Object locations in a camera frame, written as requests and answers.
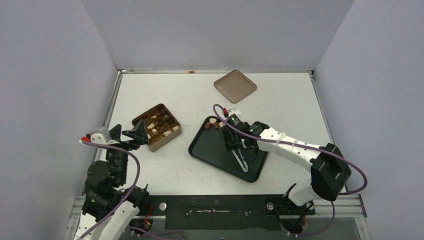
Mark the brown box lid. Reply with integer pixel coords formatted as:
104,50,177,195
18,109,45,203
213,69,257,104

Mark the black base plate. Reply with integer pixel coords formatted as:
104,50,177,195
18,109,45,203
150,194,300,231

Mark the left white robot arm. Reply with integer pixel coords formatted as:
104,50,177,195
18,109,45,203
74,119,153,240

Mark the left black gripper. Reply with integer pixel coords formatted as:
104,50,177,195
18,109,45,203
106,119,148,185

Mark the gold chocolate box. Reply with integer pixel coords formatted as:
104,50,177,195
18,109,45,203
131,103,183,152

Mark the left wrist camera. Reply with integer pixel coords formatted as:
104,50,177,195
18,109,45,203
79,126,112,145

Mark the black plastic tray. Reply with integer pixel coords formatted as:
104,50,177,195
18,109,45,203
188,116,268,183

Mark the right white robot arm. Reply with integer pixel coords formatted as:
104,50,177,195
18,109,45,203
225,114,352,214

